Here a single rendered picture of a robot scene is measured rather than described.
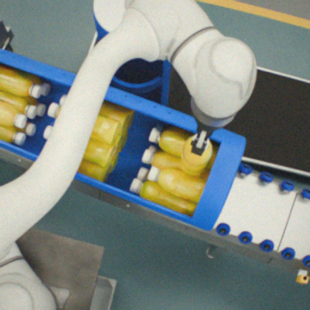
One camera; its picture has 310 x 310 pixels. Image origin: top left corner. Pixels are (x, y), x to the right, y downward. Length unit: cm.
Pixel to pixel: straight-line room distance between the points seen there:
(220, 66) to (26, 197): 34
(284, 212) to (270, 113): 101
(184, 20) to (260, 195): 89
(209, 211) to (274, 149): 123
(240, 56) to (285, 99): 184
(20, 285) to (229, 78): 73
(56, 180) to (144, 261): 178
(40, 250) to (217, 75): 91
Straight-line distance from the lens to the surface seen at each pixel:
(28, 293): 122
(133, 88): 202
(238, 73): 76
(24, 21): 298
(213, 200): 129
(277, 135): 251
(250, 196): 160
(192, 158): 120
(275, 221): 160
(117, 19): 168
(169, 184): 136
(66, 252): 148
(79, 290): 146
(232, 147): 132
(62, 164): 72
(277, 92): 260
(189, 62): 81
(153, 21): 82
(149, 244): 248
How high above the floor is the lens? 247
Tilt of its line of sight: 75 degrees down
